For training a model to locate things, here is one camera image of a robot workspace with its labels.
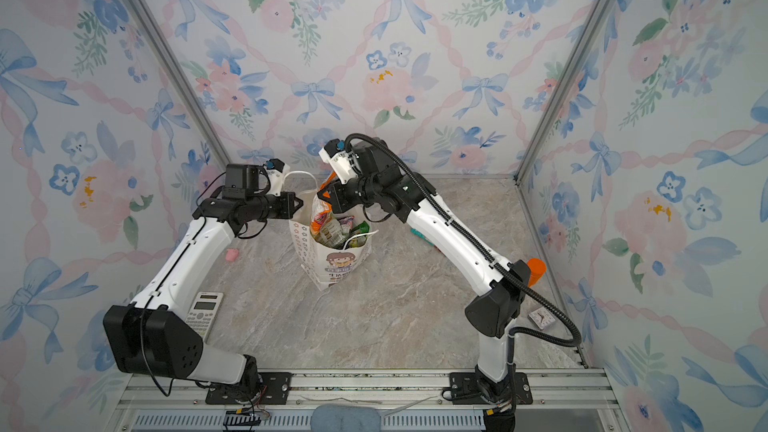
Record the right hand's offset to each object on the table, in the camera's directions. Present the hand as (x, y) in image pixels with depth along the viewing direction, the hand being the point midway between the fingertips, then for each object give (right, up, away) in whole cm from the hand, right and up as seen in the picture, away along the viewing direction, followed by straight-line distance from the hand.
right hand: (322, 192), depth 69 cm
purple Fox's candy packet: (+3, -8, +17) cm, 20 cm away
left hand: (-8, -2, +12) cm, 14 cm away
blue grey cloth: (+5, -51, -1) cm, 51 cm away
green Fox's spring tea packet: (+7, -10, +16) cm, 20 cm away
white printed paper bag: (-2, -18, +8) cm, 20 cm away
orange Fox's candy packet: (-1, -7, +2) cm, 7 cm away
